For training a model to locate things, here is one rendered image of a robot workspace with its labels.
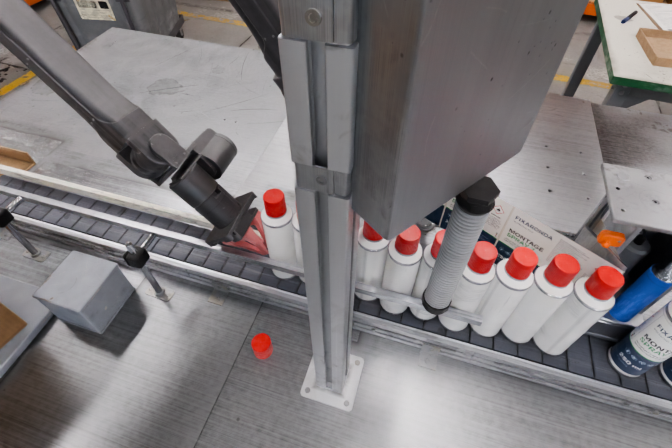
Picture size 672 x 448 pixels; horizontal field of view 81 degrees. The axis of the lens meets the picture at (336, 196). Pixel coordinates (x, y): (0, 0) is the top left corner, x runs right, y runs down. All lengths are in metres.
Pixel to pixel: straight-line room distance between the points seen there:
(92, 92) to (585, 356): 0.85
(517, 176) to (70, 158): 1.12
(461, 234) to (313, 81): 0.21
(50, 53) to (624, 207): 0.79
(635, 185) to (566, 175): 0.41
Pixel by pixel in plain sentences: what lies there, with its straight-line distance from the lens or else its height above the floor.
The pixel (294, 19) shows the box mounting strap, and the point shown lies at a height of 1.44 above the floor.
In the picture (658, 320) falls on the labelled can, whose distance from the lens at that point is 0.71.
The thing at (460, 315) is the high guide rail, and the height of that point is 0.96.
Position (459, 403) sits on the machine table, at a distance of 0.75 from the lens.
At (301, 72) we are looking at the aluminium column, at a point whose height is 1.41.
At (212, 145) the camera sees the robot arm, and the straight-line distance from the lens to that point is 0.69.
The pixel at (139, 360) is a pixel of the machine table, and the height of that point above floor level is 0.83.
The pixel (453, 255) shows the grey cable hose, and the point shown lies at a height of 1.20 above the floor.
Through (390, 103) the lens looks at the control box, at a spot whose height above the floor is 1.40.
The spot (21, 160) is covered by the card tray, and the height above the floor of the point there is 0.83.
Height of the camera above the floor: 1.53
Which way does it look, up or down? 48 degrees down
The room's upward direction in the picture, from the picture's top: straight up
